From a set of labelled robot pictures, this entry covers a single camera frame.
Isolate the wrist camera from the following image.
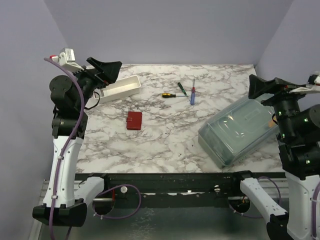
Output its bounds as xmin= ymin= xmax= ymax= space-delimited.
xmin=49 ymin=47 xmax=84 ymax=73
xmin=289 ymin=71 xmax=320 ymax=95

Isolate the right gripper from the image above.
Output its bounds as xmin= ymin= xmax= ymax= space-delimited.
xmin=248 ymin=72 xmax=313 ymax=139

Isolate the blue red screwdriver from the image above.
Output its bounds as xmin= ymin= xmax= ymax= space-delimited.
xmin=190 ymin=79 xmax=196 ymax=106

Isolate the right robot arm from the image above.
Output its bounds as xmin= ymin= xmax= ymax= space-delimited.
xmin=230 ymin=73 xmax=320 ymax=240

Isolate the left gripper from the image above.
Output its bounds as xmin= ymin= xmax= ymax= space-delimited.
xmin=70 ymin=56 xmax=122 ymax=110

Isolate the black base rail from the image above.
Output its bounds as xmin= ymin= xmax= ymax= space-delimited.
xmin=74 ymin=172 xmax=287 ymax=208

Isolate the clear plastic storage box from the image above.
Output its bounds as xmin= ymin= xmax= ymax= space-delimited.
xmin=198 ymin=94 xmax=279 ymax=169

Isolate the green black screwdriver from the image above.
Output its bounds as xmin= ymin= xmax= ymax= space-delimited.
xmin=177 ymin=82 xmax=188 ymax=97

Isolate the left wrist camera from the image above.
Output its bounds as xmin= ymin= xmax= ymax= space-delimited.
xmin=49 ymin=47 xmax=84 ymax=73

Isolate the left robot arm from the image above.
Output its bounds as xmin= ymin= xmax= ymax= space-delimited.
xmin=32 ymin=57 xmax=122 ymax=227

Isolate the white rectangular tray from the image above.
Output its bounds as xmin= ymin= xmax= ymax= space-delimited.
xmin=92 ymin=75 xmax=141 ymax=104

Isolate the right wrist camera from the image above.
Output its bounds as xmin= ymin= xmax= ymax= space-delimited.
xmin=289 ymin=71 xmax=320 ymax=95

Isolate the yellow black screwdriver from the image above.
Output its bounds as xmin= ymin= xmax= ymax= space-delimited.
xmin=161 ymin=93 xmax=185 ymax=99

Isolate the red card holder wallet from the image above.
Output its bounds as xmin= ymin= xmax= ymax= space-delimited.
xmin=126 ymin=111 xmax=142 ymax=131

